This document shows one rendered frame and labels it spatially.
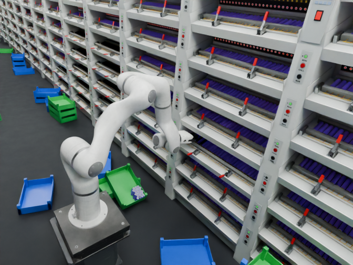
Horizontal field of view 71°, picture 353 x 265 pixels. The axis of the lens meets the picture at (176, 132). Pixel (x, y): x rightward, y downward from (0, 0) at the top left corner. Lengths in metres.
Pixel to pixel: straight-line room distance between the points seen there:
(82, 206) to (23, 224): 0.76
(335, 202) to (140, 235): 1.14
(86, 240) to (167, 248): 0.58
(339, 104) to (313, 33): 0.28
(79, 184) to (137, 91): 0.49
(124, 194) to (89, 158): 0.95
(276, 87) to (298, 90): 0.10
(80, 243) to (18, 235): 0.69
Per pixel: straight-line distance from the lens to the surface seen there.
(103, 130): 1.10
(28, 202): 2.14
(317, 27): 1.08
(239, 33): 1.25
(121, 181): 2.03
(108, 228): 1.35
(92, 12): 2.69
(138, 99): 1.08
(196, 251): 1.73
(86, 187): 1.21
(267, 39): 1.17
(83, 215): 1.34
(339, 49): 1.07
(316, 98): 1.12
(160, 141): 1.43
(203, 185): 1.68
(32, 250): 1.83
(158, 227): 1.82
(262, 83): 1.20
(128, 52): 2.09
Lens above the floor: 1.37
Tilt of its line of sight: 28 degrees down
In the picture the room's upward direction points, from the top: 6 degrees clockwise
